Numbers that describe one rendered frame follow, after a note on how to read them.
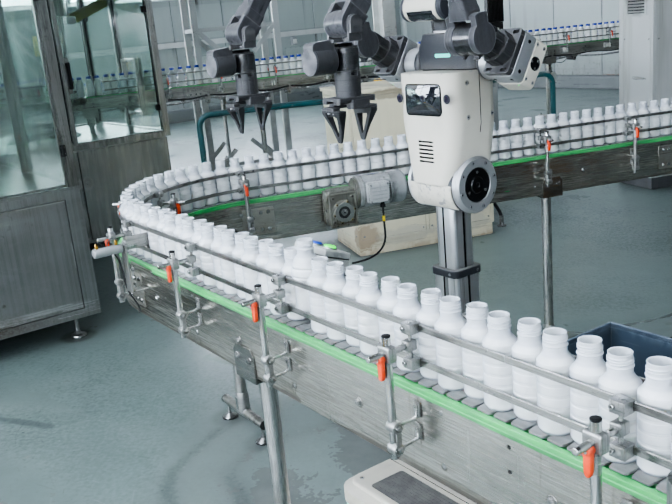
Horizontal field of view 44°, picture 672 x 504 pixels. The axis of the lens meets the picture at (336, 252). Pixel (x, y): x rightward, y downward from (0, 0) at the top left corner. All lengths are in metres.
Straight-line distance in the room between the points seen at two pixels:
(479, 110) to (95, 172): 4.98
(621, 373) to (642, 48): 6.50
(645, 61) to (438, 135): 5.45
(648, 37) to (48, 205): 5.02
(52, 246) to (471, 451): 3.69
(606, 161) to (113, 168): 4.22
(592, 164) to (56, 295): 2.96
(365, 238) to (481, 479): 4.57
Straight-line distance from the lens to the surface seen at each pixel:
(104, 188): 6.97
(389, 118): 5.91
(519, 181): 3.77
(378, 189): 3.31
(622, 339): 1.96
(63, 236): 4.89
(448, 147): 2.26
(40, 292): 4.92
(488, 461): 1.47
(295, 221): 3.40
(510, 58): 2.15
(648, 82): 7.61
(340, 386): 1.76
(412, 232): 6.10
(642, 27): 7.65
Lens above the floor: 1.65
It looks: 16 degrees down
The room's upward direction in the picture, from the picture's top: 5 degrees counter-clockwise
